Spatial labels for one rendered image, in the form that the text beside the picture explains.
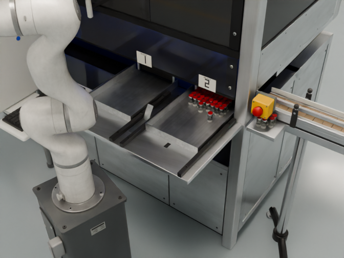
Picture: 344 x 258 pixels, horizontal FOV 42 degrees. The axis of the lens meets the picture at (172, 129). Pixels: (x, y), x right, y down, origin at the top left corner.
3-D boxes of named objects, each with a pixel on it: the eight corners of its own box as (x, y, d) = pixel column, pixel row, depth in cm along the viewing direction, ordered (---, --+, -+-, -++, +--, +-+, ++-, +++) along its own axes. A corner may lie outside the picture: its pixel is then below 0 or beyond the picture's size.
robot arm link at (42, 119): (88, 166, 146) (78, 108, 130) (30, 173, 144) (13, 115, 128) (88, 142, 155) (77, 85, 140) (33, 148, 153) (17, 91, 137)
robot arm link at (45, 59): (48, 112, 146) (98, 107, 148) (48, 143, 139) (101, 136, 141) (6, -18, 106) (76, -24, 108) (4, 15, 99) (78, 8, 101)
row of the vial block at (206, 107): (190, 101, 200) (190, 93, 197) (224, 115, 191) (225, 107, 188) (187, 104, 198) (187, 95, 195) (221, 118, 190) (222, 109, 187)
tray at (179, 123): (191, 91, 206) (192, 85, 204) (241, 111, 194) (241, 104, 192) (145, 129, 185) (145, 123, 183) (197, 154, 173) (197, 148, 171)
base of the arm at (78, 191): (66, 222, 151) (56, 185, 139) (43, 189, 163) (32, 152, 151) (114, 197, 160) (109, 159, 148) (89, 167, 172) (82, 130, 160)
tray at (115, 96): (135, 68, 222) (135, 62, 220) (177, 85, 210) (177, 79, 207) (87, 102, 201) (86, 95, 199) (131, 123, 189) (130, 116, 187)
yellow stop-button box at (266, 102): (258, 105, 184) (260, 90, 180) (274, 111, 181) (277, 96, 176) (250, 114, 180) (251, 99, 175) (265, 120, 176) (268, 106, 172)
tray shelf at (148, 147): (128, 69, 225) (128, 65, 224) (250, 119, 193) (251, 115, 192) (57, 116, 196) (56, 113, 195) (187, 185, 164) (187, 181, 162)
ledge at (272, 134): (261, 113, 196) (261, 110, 194) (288, 124, 190) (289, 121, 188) (245, 130, 187) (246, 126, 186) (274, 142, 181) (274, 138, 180)
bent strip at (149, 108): (148, 114, 193) (148, 103, 190) (154, 116, 192) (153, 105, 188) (127, 131, 185) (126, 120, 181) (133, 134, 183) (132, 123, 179)
